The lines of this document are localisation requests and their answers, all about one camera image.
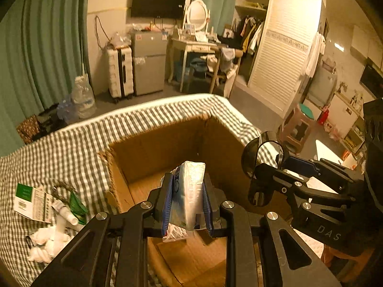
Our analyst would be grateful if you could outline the wooden chair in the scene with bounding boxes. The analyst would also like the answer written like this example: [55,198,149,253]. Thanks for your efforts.
[206,48,243,97]

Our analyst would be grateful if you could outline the blue plastic bottle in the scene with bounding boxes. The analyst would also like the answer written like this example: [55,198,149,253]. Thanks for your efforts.
[57,96,75,123]

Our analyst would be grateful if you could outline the black bag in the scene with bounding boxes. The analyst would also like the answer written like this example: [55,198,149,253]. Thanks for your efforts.
[33,105,65,141]

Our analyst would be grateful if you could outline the wide green curtain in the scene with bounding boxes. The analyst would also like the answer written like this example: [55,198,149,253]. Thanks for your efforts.
[0,0,92,144]

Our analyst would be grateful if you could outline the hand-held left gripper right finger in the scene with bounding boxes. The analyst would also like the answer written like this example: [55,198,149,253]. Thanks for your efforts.
[202,176,344,287]

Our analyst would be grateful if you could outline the patterned brown basket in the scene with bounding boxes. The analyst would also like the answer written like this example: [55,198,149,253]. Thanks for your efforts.
[16,115,39,144]

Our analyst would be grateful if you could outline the green sachet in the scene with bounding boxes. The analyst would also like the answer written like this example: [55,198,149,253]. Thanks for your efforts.
[69,192,88,225]

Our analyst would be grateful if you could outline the hanging clothes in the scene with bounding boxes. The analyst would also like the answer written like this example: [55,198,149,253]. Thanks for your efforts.
[232,15,265,56]

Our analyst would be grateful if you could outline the plastic stool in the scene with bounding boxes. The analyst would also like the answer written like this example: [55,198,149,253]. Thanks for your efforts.
[278,103,315,156]

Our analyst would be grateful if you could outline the white blue tissue pack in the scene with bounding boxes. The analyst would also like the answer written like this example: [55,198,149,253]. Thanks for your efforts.
[163,161,207,243]

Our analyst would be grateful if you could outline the white cream tube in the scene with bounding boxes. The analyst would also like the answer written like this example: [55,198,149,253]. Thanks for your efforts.
[51,199,79,225]

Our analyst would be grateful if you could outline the wall cable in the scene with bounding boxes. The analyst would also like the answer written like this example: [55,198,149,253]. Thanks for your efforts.
[95,15,109,49]

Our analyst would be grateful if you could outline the black sunglasses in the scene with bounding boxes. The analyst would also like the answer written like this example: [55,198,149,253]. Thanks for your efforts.
[242,131,290,181]

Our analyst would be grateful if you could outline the black wall television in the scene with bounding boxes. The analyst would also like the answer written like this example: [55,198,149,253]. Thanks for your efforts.
[131,0,187,19]

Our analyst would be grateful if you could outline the white low cabinet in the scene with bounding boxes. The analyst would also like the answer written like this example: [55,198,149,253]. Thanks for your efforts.
[327,91,364,139]

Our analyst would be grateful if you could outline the crumpled white tissues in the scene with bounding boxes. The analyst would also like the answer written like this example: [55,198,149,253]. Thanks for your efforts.
[28,224,76,264]

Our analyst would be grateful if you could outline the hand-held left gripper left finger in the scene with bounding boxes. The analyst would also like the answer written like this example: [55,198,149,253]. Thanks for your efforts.
[30,172,177,287]

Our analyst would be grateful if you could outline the braided cord loop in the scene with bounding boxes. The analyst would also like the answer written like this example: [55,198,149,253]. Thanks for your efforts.
[51,181,78,204]

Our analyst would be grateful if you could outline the white suitcase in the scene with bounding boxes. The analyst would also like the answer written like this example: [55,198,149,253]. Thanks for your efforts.
[107,46,134,100]

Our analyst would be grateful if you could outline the silver mini fridge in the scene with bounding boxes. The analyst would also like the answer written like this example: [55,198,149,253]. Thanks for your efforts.
[131,31,168,96]

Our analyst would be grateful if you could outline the clear water jug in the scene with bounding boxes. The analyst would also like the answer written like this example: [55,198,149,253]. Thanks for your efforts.
[71,76,97,119]

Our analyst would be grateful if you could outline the grey washing machine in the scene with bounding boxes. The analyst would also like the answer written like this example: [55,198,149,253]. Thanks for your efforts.
[308,60,338,108]

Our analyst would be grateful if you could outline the brown cardboard box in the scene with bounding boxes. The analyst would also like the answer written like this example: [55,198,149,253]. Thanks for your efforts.
[99,114,294,287]

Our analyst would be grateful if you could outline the clear plastic bag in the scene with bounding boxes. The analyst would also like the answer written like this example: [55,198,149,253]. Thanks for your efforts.
[110,32,132,49]

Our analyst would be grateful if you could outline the white louvred wardrobe door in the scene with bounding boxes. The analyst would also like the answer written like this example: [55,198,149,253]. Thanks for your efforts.
[247,0,327,113]

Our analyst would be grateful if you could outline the white hanging towel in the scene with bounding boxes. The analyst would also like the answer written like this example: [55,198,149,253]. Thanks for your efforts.
[305,33,326,77]

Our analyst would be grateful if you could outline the white oval vanity mirror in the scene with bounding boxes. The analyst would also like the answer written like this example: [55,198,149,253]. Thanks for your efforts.
[183,0,211,32]

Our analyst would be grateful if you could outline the green white medicine box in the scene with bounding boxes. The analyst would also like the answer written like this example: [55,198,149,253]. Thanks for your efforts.
[13,183,53,223]

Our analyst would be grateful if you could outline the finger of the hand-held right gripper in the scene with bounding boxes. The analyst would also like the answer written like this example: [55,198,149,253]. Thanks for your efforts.
[281,155,366,186]
[248,164,376,258]

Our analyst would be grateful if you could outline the white dressing table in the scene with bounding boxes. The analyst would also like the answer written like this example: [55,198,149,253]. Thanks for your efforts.
[168,36,222,93]

